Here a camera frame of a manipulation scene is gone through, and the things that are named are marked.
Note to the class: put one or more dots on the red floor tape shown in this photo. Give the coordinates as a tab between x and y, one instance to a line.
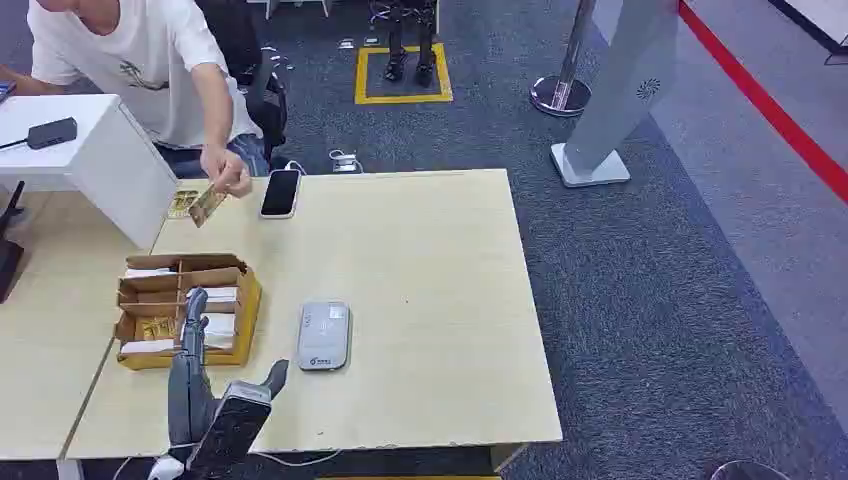
762	99

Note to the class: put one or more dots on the person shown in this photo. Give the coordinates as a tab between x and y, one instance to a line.
132	66

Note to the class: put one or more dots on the white card stack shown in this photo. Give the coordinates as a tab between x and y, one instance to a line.
218	294
146	346
149	272
222	330

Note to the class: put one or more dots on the gold printed card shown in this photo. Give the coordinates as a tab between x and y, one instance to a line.
205	206
179	204

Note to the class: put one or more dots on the black robot leg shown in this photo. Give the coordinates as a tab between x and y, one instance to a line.
395	46
425	46

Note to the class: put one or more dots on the grey standing pillar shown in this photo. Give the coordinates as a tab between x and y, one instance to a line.
623	79

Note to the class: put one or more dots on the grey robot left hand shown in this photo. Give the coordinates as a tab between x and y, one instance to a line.
189	397

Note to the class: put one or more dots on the black smartphone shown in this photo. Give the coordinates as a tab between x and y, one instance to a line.
280	193

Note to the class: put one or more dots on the black power adapter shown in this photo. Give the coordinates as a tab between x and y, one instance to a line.
52	132

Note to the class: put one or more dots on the white cabinet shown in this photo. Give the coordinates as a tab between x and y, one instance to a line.
99	166

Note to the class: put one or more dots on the chrome stanchion post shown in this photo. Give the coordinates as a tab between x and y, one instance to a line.
560	93

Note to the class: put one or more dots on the chrome stanchion base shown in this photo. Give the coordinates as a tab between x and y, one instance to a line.
748	472

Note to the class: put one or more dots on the black monitor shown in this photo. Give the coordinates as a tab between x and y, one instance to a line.
8	258

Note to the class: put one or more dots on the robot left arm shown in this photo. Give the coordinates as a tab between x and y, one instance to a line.
225	437

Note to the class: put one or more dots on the white charger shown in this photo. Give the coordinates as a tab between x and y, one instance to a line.
344	162

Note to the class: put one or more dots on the wooden card box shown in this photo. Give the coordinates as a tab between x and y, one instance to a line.
248	311

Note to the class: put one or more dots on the yellow floor tape square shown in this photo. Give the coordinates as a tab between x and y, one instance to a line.
404	99

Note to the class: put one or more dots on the person's hand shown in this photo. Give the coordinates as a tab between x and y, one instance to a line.
225	173

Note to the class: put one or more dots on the black office chair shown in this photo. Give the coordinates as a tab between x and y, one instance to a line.
265	99

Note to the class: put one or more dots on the gold card stack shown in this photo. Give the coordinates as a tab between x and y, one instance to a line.
156	328

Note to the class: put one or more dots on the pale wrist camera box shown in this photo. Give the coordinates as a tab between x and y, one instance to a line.
166	469

